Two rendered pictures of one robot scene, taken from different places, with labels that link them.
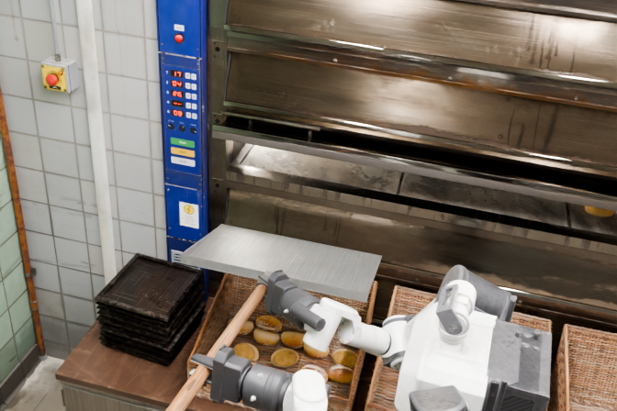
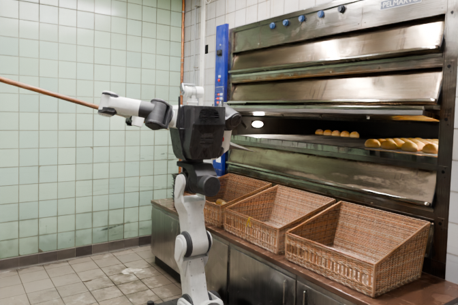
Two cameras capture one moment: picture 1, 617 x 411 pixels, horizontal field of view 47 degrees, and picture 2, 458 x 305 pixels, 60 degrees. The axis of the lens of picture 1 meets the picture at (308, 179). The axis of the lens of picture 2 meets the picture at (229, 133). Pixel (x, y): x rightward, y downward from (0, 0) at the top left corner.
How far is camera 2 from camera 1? 2.33 m
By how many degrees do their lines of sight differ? 49
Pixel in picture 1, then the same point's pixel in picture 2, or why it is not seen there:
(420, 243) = (287, 161)
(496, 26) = (302, 49)
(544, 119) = (322, 86)
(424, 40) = (280, 60)
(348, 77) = (263, 85)
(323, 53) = (255, 76)
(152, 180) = not seen: hidden behind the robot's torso
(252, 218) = (236, 156)
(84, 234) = not seen: hidden behind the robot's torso
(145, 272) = not seen: hidden behind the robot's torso
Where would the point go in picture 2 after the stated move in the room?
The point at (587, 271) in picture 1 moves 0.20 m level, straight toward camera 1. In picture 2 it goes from (351, 169) to (324, 169)
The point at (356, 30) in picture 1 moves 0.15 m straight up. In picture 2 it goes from (262, 63) to (263, 43)
